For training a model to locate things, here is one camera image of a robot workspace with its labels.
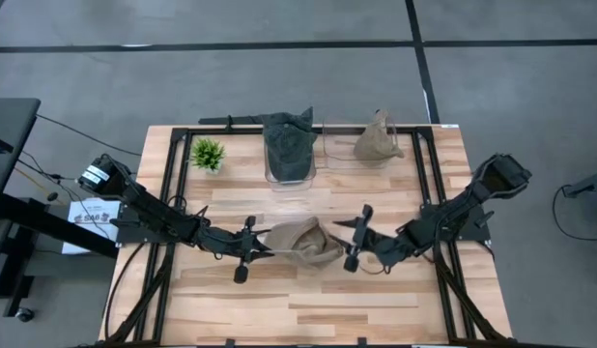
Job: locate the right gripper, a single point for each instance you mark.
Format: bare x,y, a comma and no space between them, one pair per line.
380,244

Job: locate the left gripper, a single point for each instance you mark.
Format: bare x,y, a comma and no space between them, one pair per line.
226,241

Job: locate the beige canvas cap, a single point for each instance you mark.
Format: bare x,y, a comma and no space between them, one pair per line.
373,145
303,241

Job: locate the dark green denim cap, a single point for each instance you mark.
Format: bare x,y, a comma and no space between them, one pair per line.
289,150
308,118

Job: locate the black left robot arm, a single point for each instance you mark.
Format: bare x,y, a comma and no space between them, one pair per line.
149,212

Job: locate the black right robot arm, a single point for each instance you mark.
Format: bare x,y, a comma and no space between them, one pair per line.
453,212

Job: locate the clear plastic bin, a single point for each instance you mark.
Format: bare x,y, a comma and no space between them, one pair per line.
291,186
337,154

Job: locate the small green potted plant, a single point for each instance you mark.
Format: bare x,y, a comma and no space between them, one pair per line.
207,154

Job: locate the white paper sign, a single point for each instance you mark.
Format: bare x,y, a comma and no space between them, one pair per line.
86,237

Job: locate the black stand base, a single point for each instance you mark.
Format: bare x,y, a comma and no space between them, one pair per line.
588,186

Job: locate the black caster wheel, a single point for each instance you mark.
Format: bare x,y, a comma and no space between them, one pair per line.
24,315

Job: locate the black office desk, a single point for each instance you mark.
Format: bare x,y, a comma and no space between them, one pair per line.
8,145

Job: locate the black aluminium table frame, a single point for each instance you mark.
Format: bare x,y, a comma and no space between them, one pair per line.
221,130

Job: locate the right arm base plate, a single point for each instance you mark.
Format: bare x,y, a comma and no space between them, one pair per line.
477,234

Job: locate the black mounting bracket bar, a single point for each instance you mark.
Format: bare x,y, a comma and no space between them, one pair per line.
221,120

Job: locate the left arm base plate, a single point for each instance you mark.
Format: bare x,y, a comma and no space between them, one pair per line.
129,237

